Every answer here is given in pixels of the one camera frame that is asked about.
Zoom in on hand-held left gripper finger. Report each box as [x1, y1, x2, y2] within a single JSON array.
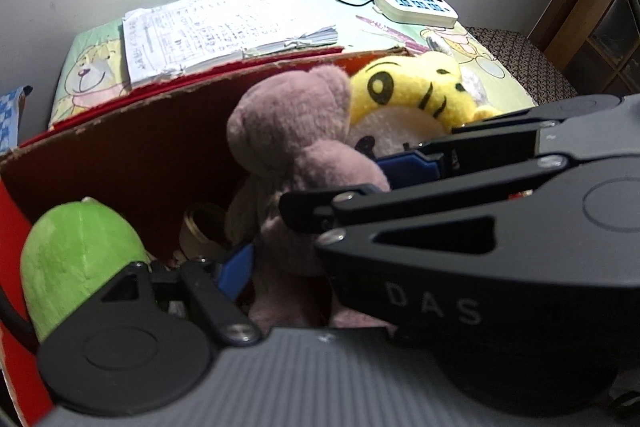
[[97, 241, 262, 349]]

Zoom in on pink ribbon strips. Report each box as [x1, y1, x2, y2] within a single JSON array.
[[356, 13, 416, 53]]

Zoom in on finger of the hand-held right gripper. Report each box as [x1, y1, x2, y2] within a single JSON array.
[[374, 94, 627, 194], [279, 154, 572, 259]]

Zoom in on green plush toy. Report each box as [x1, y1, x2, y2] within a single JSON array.
[[20, 197, 153, 343]]

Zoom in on handwritten notebook stack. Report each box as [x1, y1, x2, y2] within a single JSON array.
[[121, 0, 339, 90]]

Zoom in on white power strip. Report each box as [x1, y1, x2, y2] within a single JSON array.
[[374, 0, 459, 29]]

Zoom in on red cardboard box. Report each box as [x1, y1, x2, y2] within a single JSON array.
[[0, 46, 421, 427]]

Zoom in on wooden cabinet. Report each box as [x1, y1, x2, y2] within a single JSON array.
[[530, 0, 640, 98]]

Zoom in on dusty pink plush bear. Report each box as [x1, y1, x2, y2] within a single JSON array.
[[225, 64, 396, 330]]

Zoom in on yellow tiger plush toy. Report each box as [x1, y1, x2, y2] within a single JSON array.
[[345, 51, 501, 158]]

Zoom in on gold tape roll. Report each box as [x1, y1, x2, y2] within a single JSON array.
[[180, 202, 231, 260]]

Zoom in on blue checkered cloth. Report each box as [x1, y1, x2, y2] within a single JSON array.
[[0, 86, 35, 148]]

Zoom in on brown floral cushion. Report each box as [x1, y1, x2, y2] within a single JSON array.
[[465, 24, 581, 108]]

